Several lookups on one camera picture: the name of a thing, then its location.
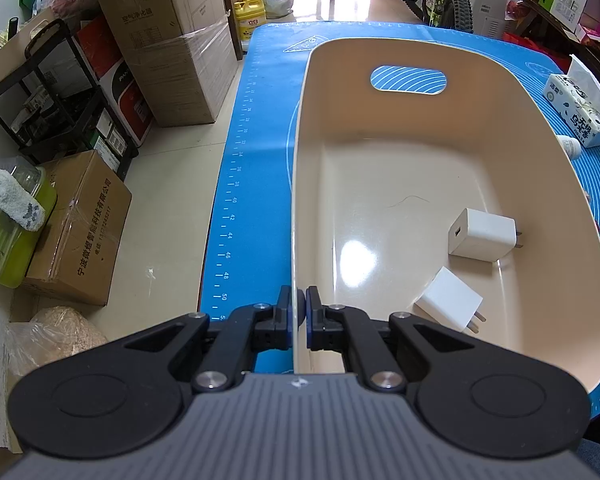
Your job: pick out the white appliance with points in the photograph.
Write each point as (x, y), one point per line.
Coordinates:
(490, 0)

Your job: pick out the beige plastic basin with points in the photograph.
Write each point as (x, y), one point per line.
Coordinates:
(405, 185)

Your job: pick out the red white appliance box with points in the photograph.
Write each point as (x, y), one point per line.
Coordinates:
(125, 100)

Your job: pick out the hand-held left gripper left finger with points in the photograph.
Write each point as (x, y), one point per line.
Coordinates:
(290, 320)

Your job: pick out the large printed cardboard box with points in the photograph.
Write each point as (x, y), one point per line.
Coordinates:
(155, 5)

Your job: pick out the brown cardboard box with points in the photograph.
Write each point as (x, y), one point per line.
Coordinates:
(80, 225)

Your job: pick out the bag of brown filling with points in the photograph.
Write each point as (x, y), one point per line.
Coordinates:
(55, 330)

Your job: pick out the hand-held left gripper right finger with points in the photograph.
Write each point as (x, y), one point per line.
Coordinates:
(310, 319)

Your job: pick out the black utility cart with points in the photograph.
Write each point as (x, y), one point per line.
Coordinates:
(60, 147)

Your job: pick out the dark wooden side table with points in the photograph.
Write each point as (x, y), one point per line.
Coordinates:
(550, 20)

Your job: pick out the green plastic container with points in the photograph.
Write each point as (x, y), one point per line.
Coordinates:
(5, 245)

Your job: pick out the white pill bottle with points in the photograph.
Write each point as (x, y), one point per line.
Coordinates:
(570, 146)

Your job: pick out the plastic-wrapped cardboard box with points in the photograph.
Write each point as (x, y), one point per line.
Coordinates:
(185, 80)

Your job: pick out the printed tissue pack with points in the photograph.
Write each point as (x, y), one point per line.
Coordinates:
(575, 105)

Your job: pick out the blue silicone mat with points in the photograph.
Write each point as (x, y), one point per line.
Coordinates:
(260, 135)

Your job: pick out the white charger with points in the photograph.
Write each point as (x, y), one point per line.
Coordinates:
(447, 297)
(480, 235)

